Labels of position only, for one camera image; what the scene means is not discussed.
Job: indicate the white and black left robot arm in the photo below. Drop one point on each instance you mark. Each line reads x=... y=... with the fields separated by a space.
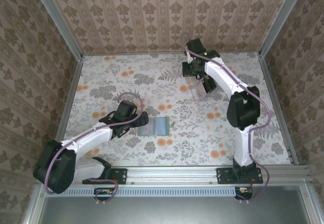
x=88 y=140

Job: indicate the clear acrylic card stand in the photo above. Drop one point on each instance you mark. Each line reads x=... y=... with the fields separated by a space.
x=196 y=92

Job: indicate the black credit card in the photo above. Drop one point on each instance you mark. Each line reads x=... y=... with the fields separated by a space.
x=212 y=83
x=206 y=86

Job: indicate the floral printed table cover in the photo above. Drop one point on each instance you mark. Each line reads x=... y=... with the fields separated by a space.
x=152 y=153

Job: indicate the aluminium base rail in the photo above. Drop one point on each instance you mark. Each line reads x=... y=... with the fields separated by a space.
x=172 y=174

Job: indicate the aluminium frame post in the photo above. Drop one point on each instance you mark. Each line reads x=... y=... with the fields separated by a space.
x=307 y=203
x=278 y=18
x=58 y=21
x=34 y=208

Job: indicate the aluminium table edge rail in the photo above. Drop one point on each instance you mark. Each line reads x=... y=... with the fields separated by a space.
x=278 y=107
x=70 y=94

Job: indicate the green card holder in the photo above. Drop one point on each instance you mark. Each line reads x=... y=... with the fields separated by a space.
x=160 y=126

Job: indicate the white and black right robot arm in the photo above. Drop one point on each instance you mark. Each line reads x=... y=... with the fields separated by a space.
x=243 y=148

